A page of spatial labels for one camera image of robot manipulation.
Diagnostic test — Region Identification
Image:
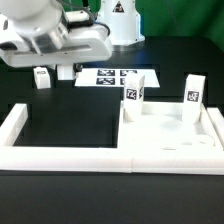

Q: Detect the white marker sheet with tags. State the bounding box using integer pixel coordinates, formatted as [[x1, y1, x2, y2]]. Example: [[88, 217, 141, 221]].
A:
[[75, 68, 160, 88]]

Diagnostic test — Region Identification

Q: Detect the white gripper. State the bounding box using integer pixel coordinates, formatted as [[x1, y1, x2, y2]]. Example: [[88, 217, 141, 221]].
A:
[[0, 24, 112, 72]]

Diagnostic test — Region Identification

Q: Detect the white U-shaped fence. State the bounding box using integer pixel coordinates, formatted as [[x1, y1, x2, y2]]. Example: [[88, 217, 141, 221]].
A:
[[0, 104, 224, 175]]

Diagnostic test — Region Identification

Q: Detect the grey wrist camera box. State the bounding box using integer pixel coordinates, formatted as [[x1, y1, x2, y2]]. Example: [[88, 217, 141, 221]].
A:
[[66, 10, 93, 29]]

